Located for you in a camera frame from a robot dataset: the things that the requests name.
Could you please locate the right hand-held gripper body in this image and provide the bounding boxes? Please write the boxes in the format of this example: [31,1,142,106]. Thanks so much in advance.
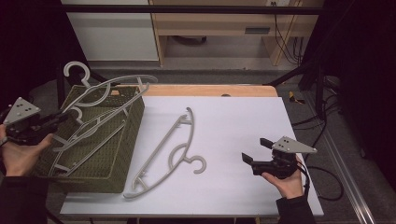
[251,135,318,180]

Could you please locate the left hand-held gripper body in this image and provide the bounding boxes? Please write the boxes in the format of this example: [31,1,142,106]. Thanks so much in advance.
[2,96,54,147]

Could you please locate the green woven basket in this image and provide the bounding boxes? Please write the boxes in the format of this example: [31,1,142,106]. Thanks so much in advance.
[31,84,146,194]

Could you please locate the person's right hand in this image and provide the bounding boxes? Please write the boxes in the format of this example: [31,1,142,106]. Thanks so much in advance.
[261,155,305,200]

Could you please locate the person's left hand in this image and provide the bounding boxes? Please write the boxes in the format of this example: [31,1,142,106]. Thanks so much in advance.
[0,124,54,177]

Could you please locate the white table board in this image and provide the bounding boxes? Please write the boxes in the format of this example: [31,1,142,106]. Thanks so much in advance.
[59,95,325,217]

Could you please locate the yellow and black tool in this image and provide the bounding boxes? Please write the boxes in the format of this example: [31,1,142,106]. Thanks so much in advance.
[288,91,306,105]

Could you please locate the black curtain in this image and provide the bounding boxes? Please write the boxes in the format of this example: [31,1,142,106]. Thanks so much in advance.
[302,0,396,190]
[0,0,91,125]

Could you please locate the wooden table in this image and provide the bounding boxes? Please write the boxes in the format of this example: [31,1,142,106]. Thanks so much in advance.
[110,83,279,98]

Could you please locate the white cabinet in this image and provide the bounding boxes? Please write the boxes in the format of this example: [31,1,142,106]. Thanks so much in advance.
[61,0,160,63]

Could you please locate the light wooden desk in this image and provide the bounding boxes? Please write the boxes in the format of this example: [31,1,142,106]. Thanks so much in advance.
[148,0,325,68]

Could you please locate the black floor cables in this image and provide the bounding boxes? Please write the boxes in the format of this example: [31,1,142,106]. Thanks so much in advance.
[290,77,343,157]

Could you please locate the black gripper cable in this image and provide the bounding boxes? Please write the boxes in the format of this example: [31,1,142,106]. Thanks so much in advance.
[297,161,346,202]

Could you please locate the aluminium rail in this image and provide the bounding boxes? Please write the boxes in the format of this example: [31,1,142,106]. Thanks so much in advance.
[321,129,378,224]

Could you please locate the hanging black cables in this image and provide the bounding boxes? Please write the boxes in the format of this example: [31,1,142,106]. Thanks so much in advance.
[270,1,304,66]

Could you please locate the white wall socket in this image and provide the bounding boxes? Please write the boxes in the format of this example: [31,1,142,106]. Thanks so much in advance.
[265,0,292,7]

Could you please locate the black horizontal frame bar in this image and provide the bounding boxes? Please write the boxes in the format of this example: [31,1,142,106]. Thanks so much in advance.
[62,4,325,16]

